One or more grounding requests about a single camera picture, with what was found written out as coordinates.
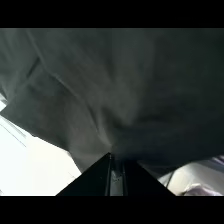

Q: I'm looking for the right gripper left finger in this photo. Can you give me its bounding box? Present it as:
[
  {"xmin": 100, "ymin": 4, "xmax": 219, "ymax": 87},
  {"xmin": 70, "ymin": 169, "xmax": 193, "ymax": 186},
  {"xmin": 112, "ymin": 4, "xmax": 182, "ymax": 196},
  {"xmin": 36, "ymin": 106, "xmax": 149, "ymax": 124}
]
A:
[{"xmin": 55, "ymin": 152, "xmax": 113, "ymax": 197}]

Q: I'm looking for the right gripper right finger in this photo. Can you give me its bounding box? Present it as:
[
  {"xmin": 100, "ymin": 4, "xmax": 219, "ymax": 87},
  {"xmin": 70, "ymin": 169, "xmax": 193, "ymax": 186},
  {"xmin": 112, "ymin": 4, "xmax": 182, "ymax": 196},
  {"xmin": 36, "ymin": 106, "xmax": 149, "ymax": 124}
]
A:
[{"xmin": 111, "ymin": 155, "xmax": 175, "ymax": 197}]

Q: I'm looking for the black printed garment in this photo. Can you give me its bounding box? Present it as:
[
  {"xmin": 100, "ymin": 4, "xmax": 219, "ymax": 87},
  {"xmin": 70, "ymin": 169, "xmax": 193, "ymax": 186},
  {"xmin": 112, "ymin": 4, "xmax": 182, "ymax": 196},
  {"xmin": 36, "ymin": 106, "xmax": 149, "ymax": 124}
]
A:
[{"xmin": 0, "ymin": 27, "xmax": 224, "ymax": 179}]

